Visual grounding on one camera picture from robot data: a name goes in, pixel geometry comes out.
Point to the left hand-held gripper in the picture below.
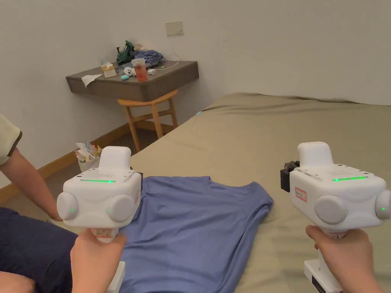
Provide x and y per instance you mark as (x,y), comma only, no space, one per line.
(100,189)

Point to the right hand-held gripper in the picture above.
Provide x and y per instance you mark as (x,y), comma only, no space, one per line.
(333,195)

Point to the person's right hand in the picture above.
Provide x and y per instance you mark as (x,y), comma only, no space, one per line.
(351,259)

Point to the person's left hand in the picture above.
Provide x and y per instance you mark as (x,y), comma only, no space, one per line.
(91,265)

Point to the white bag of rubbish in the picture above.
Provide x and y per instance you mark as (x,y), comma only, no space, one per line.
(87,158)

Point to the bed with beige sheet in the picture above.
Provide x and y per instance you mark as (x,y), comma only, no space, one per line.
(305,131)

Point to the blue shirt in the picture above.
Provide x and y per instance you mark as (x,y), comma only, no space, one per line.
(189,232)

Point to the grey wall-mounted shelf with clutter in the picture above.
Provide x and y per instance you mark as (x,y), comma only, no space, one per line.
(128,87)

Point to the beige wall socket plate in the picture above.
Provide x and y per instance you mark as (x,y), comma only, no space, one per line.
(174,28)

